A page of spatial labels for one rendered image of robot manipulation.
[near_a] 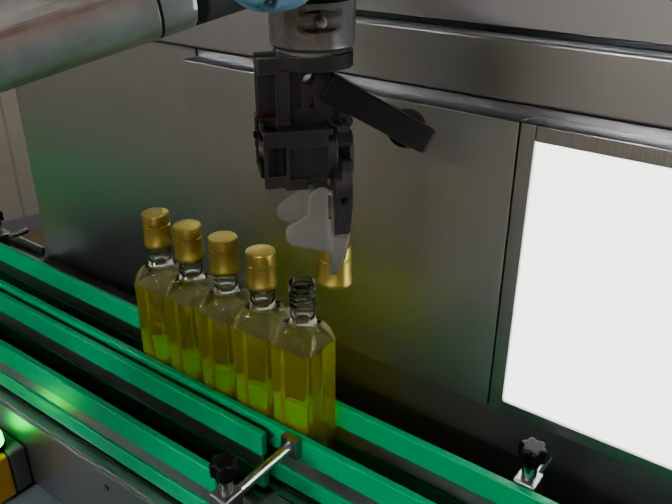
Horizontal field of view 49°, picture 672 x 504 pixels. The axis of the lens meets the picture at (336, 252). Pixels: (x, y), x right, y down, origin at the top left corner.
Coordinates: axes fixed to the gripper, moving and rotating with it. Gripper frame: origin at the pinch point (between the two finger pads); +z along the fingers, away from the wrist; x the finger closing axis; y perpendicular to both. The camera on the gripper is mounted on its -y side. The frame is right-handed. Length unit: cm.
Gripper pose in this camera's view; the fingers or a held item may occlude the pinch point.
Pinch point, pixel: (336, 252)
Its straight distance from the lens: 73.6
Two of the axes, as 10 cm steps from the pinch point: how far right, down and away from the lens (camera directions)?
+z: 0.0, 9.0, 4.4
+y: -9.8, 0.9, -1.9
